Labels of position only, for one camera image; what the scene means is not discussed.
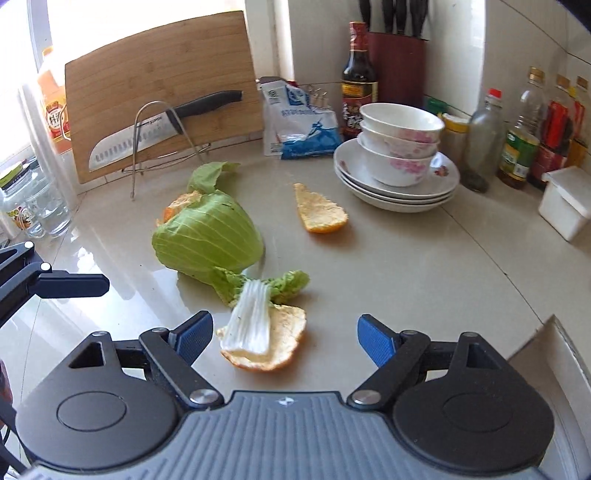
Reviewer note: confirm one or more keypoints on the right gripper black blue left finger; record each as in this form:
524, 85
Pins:
111, 403

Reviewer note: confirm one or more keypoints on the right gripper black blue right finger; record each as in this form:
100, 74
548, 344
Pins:
458, 406

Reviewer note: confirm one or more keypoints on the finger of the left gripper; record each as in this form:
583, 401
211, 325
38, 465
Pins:
64, 285

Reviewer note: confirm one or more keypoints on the white-stemmed cabbage leaf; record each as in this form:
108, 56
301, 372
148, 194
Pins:
249, 327

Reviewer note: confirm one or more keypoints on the clear glass jar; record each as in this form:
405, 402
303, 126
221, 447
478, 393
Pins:
33, 202

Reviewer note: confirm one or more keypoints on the green cabbage half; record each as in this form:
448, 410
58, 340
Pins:
214, 231

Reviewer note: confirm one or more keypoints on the orange label oil jug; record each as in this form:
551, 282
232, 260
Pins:
51, 81

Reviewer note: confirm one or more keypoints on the near orange peel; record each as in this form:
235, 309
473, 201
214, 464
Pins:
287, 325

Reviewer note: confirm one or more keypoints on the bottom white plate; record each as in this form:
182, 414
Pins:
390, 204

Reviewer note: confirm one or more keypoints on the white plate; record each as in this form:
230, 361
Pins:
438, 188
390, 204
351, 152

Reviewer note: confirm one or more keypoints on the bamboo cutting board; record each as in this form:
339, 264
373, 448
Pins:
166, 65

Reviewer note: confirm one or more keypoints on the white plastic lidded box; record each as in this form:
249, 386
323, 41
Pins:
566, 202

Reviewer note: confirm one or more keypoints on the top white plate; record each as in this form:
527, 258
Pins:
351, 152

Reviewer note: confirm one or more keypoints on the far orange peel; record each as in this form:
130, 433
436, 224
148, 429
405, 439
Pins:
318, 214

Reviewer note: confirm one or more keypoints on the middle white plate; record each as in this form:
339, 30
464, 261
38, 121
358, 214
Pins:
438, 188

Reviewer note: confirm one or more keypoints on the bottom floral white bowl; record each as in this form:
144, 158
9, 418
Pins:
392, 170

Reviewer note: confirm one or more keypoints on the floral white bowl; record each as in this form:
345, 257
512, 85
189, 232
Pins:
403, 121
387, 145
392, 170

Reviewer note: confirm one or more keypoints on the oil bottle green label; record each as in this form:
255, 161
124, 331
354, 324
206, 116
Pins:
523, 138

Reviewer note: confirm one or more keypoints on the yellow lid jar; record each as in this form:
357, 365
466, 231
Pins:
454, 137

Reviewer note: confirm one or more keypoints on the middle floral white bowl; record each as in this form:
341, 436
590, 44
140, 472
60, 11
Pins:
387, 145

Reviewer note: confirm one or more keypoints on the grey glass bottle red cap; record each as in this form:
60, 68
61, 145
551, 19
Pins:
486, 136

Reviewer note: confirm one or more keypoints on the amber bottle far right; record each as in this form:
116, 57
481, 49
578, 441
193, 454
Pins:
581, 137

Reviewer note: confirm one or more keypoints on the blue white salt bag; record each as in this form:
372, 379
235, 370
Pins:
294, 128

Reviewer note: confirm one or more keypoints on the top floral white bowl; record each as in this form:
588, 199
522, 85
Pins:
403, 121

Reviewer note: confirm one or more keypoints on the red label sauce bottle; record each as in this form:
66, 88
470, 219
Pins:
557, 132

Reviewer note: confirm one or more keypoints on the dark soy sauce bottle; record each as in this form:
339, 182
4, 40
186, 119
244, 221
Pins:
359, 80

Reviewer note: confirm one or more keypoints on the dark red knife block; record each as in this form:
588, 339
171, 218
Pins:
400, 65

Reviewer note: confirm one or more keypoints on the black-handled santoku knife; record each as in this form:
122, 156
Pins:
117, 146

